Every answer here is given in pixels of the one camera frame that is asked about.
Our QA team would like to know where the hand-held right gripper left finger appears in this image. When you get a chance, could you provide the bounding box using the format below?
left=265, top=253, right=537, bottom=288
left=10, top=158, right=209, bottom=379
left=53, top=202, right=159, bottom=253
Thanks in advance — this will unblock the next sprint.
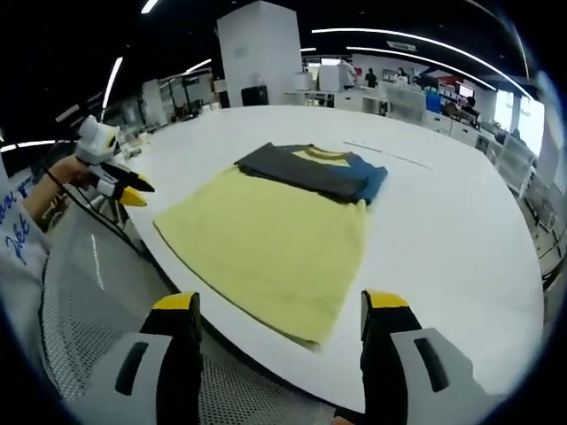
left=88, top=290, right=204, bottom=425

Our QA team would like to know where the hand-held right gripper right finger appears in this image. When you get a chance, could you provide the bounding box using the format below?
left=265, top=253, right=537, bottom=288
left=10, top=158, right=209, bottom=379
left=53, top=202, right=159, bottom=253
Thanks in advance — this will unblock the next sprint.
left=359, top=290, right=486, bottom=425

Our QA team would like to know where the yellow blue black garment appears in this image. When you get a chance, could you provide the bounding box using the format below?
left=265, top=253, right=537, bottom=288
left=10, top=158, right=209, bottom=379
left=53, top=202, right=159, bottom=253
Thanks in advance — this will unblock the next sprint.
left=152, top=142, right=390, bottom=346

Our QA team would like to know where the person's left hand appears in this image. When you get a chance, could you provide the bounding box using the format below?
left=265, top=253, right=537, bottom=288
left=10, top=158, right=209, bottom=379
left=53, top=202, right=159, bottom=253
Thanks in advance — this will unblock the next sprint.
left=51, top=155, right=97, bottom=187

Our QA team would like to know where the grey mesh office chair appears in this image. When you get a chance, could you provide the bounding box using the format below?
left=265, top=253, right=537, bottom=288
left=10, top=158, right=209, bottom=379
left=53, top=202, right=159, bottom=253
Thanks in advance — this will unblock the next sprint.
left=39, top=207, right=369, bottom=425

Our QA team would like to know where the black cabinet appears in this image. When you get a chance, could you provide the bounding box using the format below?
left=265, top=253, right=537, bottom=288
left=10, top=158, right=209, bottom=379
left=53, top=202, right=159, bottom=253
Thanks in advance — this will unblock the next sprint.
left=240, top=86, right=270, bottom=107

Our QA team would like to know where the white square pillar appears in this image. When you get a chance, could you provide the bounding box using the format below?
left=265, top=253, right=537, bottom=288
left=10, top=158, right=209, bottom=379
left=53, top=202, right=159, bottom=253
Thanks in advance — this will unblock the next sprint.
left=215, top=0, right=302, bottom=109

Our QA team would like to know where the white box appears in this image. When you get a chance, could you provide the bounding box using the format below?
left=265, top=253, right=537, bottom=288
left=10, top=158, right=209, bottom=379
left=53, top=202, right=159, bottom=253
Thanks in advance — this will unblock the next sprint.
left=317, top=66, right=340, bottom=92

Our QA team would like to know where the white office chair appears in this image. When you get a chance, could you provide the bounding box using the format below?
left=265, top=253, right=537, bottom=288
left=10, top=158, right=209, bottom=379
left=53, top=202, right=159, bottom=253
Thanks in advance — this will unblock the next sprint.
left=383, top=83, right=427, bottom=120
left=493, top=132, right=537, bottom=191

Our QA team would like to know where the row of white desks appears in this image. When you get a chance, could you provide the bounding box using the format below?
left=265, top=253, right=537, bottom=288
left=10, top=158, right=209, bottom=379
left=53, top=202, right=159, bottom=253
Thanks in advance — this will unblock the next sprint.
left=285, top=88, right=484, bottom=136

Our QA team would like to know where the black cable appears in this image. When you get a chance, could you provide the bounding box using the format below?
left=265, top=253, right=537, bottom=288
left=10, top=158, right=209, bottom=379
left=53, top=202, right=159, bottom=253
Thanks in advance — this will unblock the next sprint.
left=55, top=183, right=147, bottom=258

